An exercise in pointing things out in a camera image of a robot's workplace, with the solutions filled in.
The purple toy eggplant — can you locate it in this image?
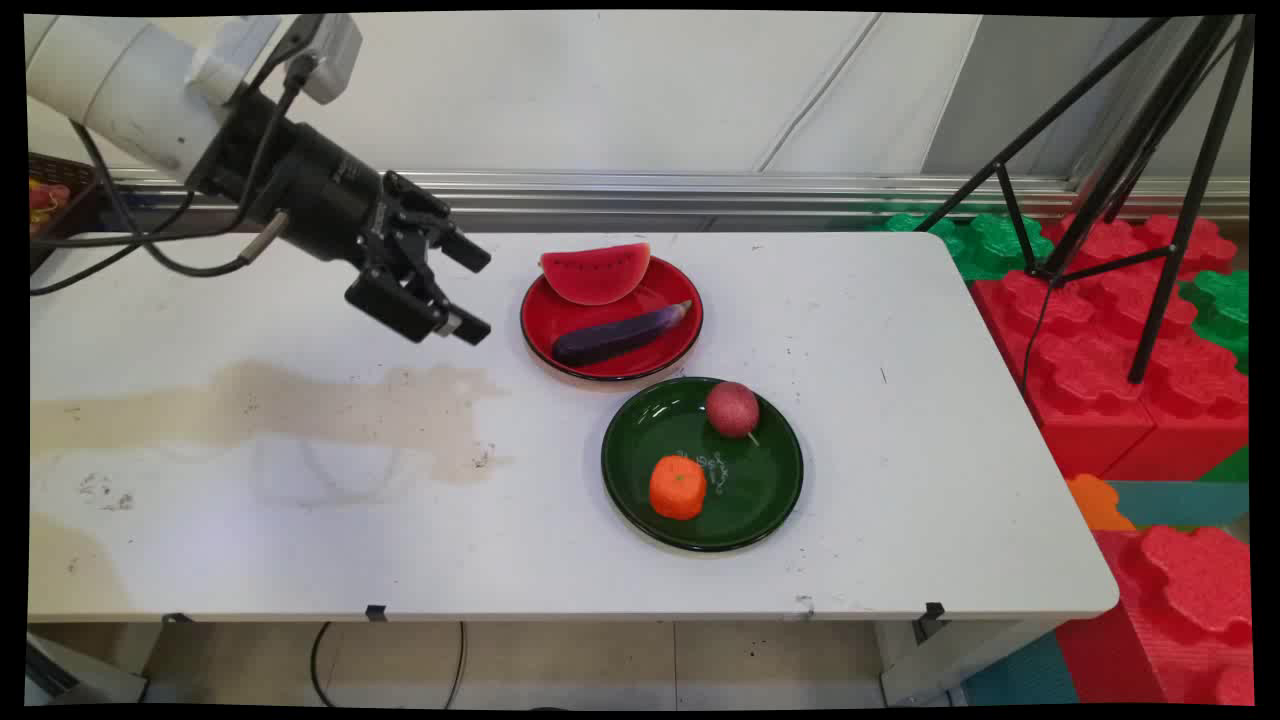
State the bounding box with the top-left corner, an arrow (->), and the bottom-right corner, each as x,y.
551,299 -> 694,367

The white table leg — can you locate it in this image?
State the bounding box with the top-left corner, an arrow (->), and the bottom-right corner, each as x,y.
878,617 -> 1063,707

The orange foam block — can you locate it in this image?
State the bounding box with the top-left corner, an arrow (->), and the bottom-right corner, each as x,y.
1064,473 -> 1137,532

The green foam block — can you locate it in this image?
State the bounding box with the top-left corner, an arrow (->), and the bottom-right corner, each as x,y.
1180,268 -> 1251,373
868,209 -> 1057,282

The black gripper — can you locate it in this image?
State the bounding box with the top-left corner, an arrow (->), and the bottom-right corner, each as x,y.
186,90 -> 492,347

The red toy apple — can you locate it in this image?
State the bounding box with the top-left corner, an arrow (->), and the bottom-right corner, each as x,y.
705,381 -> 762,447

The teal foam mat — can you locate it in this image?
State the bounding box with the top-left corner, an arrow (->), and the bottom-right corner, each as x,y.
1104,479 -> 1251,531

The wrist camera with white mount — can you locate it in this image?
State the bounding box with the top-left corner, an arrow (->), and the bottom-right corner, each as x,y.
190,14 -> 363,107

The aluminium wall rail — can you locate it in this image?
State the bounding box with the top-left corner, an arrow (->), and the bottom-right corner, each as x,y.
100,168 -> 1251,223

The black cable under table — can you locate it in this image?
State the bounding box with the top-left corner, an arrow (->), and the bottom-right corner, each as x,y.
309,621 -> 469,710

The large red foam block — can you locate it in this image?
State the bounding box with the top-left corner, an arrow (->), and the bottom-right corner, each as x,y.
972,212 -> 1251,482

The black tripod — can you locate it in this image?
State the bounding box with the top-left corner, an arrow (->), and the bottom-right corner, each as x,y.
915,15 -> 1255,385

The dark green plate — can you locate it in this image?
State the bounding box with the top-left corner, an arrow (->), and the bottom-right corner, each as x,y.
600,376 -> 805,554

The red plate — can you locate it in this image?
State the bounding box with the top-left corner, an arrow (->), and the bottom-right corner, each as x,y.
519,254 -> 704,383

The toy watermelon slice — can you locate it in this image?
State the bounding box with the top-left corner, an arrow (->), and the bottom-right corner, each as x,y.
539,242 -> 652,307

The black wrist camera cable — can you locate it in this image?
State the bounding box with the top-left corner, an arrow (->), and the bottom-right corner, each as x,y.
236,15 -> 327,216

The orange toy tangerine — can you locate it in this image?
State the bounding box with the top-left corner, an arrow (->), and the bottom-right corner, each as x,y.
648,454 -> 708,522

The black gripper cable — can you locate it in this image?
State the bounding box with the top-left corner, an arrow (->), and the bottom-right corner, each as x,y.
30,120 -> 293,297

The dark basket with toys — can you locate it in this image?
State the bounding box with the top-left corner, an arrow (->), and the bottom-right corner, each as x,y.
28,152 -> 103,269

